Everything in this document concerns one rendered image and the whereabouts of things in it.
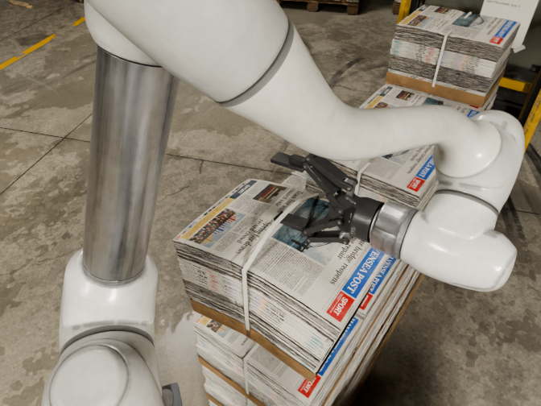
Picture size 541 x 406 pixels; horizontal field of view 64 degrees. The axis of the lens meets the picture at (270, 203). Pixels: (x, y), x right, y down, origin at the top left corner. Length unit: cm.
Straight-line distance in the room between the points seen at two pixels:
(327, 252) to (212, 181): 215
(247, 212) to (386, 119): 53
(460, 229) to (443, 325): 166
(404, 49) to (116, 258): 137
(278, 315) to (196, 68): 61
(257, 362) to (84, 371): 56
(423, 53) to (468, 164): 109
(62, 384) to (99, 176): 29
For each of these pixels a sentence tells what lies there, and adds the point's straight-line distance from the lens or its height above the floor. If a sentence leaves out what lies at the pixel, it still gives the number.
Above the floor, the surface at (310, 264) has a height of 119.
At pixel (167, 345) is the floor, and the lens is 219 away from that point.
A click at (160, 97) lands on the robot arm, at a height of 159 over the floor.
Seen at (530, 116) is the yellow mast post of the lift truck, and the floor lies 83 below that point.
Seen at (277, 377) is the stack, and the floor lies 83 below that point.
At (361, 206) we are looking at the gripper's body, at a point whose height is 135.
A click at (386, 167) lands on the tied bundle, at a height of 106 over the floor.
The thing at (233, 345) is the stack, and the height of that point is 83.
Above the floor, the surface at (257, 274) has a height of 119.
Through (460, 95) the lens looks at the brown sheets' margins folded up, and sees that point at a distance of 177.
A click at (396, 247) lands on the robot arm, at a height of 133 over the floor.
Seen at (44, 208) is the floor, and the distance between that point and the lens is 310.
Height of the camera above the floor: 184
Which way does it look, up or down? 41 degrees down
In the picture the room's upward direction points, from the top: straight up
